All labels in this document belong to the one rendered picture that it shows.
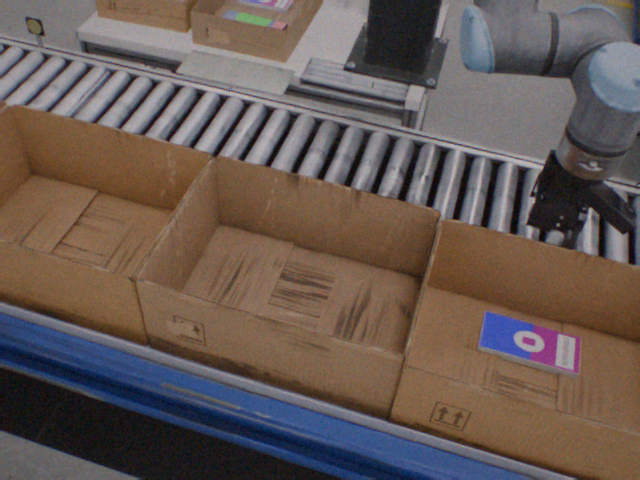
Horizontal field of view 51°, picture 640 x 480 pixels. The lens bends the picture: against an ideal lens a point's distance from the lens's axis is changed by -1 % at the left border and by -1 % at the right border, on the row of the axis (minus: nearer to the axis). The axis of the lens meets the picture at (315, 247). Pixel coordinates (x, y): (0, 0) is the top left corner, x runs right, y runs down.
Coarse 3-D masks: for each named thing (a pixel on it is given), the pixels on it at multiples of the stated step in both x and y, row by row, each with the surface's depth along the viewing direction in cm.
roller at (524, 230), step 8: (528, 176) 161; (536, 176) 160; (528, 184) 159; (536, 184) 158; (528, 192) 157; (528, 200) 155; (520, 208) 155; (528, 208) 153; (520, 216) 153; (520, 224) 150; (520, 232) 148; (528, 232) 147; (536, 232) 148
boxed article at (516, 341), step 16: (496, 320) 111; (512, 320) 112; (480, 336) 110; (496, 336) 109; (512, 336) 109; (528, 336) 110; (544, 336) 110; (560, 336) 110; (576, 336) 110; (496, 352) 107; (512, 352) 107; (528, 352) 107; (544, 352) 108; (560, 352) 108; (576, 352) 108; (544, 368) 107; (560, 368) 106; (576, 368) 106
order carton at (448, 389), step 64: (448, 256) 111; (512, 256) 107; (576, 256) 103; (448, 320) 112; (576, 320) 113; (448, 384) 87; (512, 384) 105; (576, 384) 105; (512, 448) 93; (576, 448) 88
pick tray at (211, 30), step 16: (208, 0) 193; (224, 0) 204; (304, 0) 209; (320, 0) 206; (192, 16) 184; (208, 16) 182; (272, 16) 201; (288, 16) 202; (304, 16) 192; (192, 32) 188; (208, 32) 186; (224, 32) 184; (240, 32) 183; (256, 32) 181; (272, 32) 180; (288, 32) 180; (304, 32) 197; (224, 48) 188; (240, 48) 187; (256, 48) 185; (272, 48) 184; (288, 48) 185
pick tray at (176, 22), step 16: (96, 0) 193; (112, 0) 191; (128, 0) 190; (144, 0) 189; (160, 0) 188; (176, 0) 186; (192, 0) 192; (112, 16) 196; (128, 16) 194; (144, 16) 193; (160, 16) 191; (176, 16) 190
